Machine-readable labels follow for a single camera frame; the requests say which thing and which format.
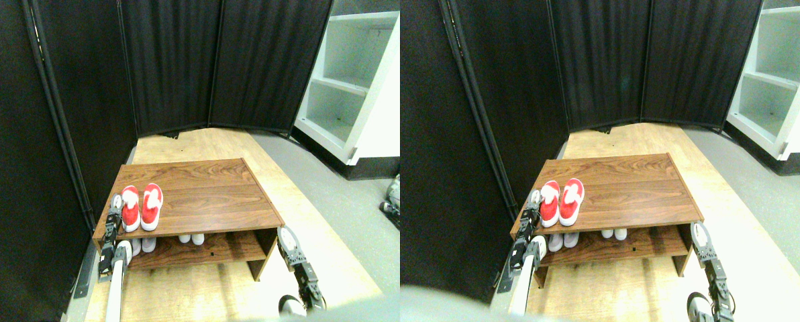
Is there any red shoe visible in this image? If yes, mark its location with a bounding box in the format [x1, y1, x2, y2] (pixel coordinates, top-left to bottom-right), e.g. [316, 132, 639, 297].
[559, 178, 585, 227]
[540, 180, 562, 228]
[121, 186, 142, 233]
[141, 183, 164, 231]

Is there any brown shoe rack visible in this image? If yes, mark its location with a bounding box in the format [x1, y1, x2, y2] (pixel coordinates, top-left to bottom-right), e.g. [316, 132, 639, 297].
[511, 154, 705, 289]
[93, 158, 285, 282]

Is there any black curtain stand pole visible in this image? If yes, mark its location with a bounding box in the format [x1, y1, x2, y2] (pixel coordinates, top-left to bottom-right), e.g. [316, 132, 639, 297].
[440, 0, 516, 219]
[24, 0, 99, 232]

